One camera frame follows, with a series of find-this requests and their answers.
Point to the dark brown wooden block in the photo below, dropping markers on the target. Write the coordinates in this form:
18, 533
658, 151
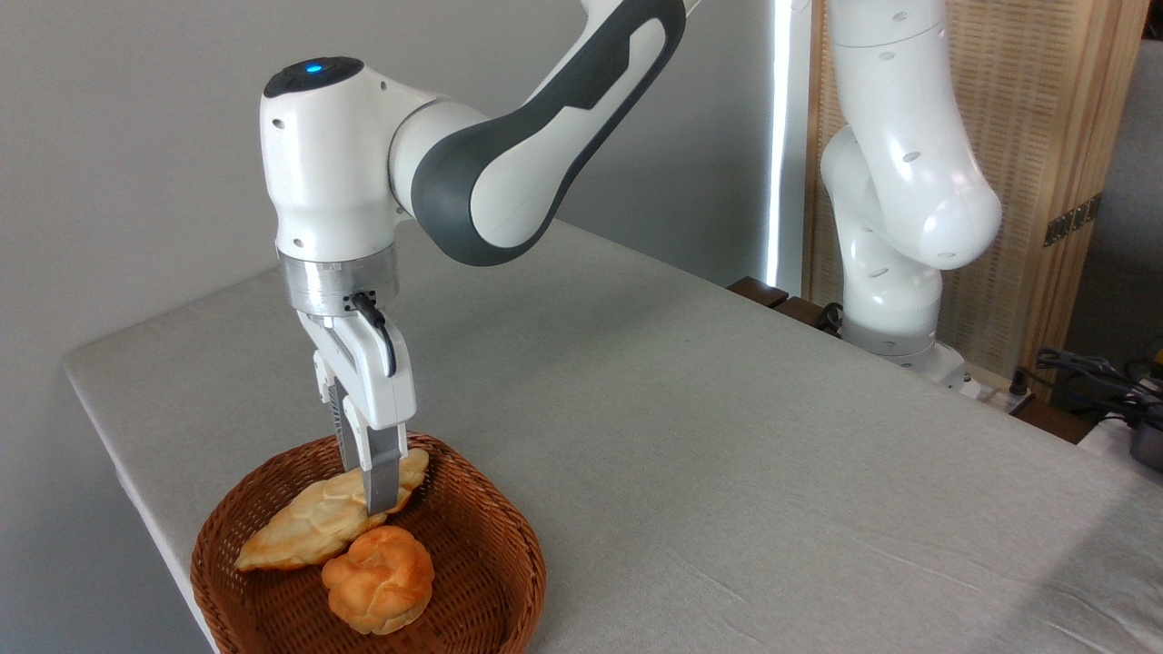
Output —
756, 292
800, 312

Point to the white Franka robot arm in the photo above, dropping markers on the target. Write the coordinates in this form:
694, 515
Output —
909, 182

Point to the dark metal screen hinge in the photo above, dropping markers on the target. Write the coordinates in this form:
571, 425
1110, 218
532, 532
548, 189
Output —
1072, 221

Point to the long braided bread loaf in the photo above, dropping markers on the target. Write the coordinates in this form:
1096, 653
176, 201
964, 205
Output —
309, 527

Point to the round knotted bread roll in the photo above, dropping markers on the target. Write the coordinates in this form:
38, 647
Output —
382, 581

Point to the wooden woven folding screen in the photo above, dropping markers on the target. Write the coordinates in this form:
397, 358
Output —
1045, 109

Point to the grey fabric table cover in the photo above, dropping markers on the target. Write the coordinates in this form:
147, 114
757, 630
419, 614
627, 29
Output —
690, 454

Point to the brown wicker basket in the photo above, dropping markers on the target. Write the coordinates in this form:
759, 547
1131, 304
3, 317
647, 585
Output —
491, 563

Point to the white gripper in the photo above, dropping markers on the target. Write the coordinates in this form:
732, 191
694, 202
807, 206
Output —
382, 391

